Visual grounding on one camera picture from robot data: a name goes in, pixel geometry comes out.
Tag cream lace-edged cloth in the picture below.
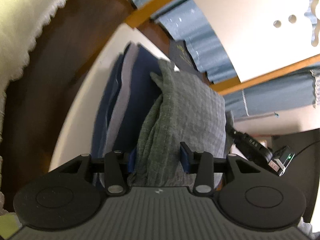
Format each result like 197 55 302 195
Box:
0 0 103 215

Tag blue star-pattern curtain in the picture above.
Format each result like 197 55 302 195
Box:
130 0 319 119

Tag dark blue booklet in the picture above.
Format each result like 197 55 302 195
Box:
169 40 209 85

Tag orange wooden bed rail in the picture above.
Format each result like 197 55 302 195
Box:
125 0 319 95

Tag black cable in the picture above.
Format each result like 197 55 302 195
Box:
292 141 320 157

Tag folded dark blue clothes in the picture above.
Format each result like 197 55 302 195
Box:
90 41 166 188

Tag grey knitted garment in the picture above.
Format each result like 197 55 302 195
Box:
128 60 226 187

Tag white wooden bed board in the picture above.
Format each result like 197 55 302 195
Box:
193 0 319 82

